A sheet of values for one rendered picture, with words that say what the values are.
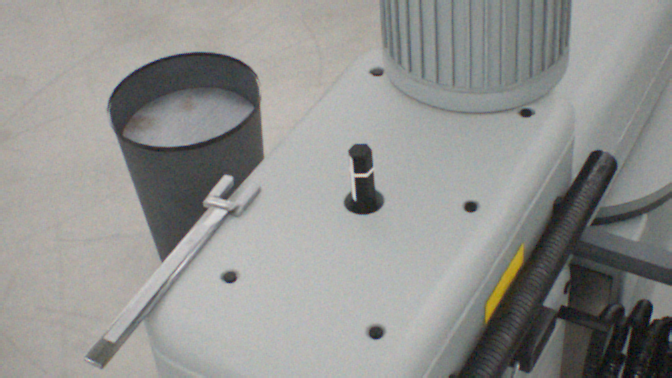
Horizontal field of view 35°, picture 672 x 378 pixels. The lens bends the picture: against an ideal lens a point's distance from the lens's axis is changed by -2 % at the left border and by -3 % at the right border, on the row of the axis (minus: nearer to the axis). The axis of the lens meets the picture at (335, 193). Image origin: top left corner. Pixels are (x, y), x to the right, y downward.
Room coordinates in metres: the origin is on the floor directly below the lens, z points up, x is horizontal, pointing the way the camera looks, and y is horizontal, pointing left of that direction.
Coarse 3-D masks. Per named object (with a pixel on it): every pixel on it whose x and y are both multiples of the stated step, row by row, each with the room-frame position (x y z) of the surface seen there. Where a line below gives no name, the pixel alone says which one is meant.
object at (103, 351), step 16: (224, 176) 0.80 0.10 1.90; (224, 192) 0.78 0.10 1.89; (256, 192) 0.78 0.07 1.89; (208, 208) 0.76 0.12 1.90; (224, 208) 0.76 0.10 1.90; (240, 208) 0.75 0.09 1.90; (208, 224) 0.74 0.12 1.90; (192, 240) 0.72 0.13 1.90; (176, 256) 0.70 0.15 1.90; (192, 256) 0.70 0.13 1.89; (160, 272) 0.68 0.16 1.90; (176, 272) 0.68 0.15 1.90; (144, 288) 0.66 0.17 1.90; (160, 288) 0.66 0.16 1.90; (128, 304) 0.65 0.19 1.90; (144, 304) 0.64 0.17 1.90; (128, 320) 0.63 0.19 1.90; (112, 336) 0.61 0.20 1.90; (128, 336) 0.61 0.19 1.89; (96, 352) 0.60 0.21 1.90; (112, 352) 0.59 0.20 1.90
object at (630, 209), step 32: (640, 160) 1.14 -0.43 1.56; (608, 192) 1.08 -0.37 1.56; (640, 192) 1.07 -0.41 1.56; (608, 224) 1.05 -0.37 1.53; (640, 224) 1.05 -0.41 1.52; (576, 256) 1.01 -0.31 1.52; (576, 288) 1.00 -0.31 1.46; (608, 288) 0.98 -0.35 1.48; (640, 288) 1.03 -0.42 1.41; (576, 352) 1.00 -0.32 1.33
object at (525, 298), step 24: (600, 168) 0.86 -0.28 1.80; (576, 192) 0.82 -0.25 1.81; (600, 192) 0.83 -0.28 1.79; (552, 216) 0.81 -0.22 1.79; (576, 216) 0.79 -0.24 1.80; (552, 240) 0.76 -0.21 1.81; (576, 240) 0.77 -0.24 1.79; (528, 264) 0.73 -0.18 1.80; (552, 264) 0.73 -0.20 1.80; (528, 288) 0.70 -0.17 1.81; (504, 312) 0.67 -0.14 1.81; (528, 312) 0.67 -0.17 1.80; (504, 336) 0.64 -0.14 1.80; (480, 360) 0.62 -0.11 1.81; (504, 360) 0.62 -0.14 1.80
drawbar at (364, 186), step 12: (360, 144) 0.76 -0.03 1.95; (360, 156) 0.75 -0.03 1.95; (372, 156) 0.75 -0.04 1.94; (360, 168) 0.74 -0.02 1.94; (372, 168) 0.75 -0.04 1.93; (360, 180) 0.74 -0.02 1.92; (372, 180) 0.75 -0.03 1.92; (360, 192) 0.74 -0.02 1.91; (372, 192) 0.75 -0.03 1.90; (360, 204) 0.75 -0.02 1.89; (372, 204) 0.75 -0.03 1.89
